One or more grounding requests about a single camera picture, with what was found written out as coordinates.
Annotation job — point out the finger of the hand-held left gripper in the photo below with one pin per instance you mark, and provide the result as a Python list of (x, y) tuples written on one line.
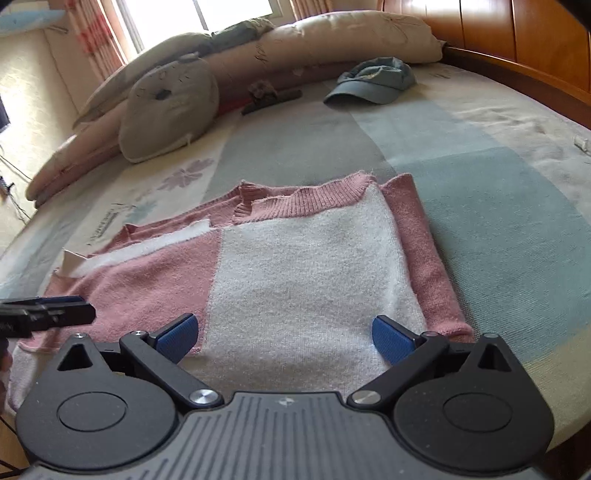
[(55, 318), (60, 300)]

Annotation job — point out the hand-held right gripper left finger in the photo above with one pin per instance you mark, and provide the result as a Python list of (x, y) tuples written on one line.
[(178, 337)]

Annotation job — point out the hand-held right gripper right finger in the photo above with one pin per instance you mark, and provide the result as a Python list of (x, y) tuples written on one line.
[(392, 339)]

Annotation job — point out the pink and white sweater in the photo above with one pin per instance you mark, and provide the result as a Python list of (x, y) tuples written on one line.
[(300, 277)]

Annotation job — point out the grey cat-face cushion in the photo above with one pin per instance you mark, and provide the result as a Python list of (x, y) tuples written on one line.
[(171, 110)]

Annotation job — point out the blue baseball cap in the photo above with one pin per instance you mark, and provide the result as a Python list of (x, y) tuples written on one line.
[(369, 90)]

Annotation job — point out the grey patterned pillow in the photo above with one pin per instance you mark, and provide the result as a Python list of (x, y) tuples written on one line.
[(152, 55)]

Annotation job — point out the black phone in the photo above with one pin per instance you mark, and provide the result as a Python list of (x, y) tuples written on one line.
[(286, 95)]

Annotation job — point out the pink patterned curtain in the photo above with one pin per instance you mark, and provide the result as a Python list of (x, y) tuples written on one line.
[(309, 8), (92, 32)]

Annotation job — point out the small white paper scrap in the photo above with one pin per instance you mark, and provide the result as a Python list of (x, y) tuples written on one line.
[(580, 143)]

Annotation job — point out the folded floral quilt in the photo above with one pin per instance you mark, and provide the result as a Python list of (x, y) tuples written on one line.
[(360, 37)]

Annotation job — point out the grey-green folded garment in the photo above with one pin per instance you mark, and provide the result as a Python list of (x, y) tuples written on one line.
[(240, 34)]

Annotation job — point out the window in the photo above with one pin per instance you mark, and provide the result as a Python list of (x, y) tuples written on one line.
[(231, 9)]

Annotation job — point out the wooden bed headboard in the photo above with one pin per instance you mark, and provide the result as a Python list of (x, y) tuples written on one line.
[(508, 27)]

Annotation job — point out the black wall television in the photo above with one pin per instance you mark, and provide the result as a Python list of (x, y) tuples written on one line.
[(3, 115)]

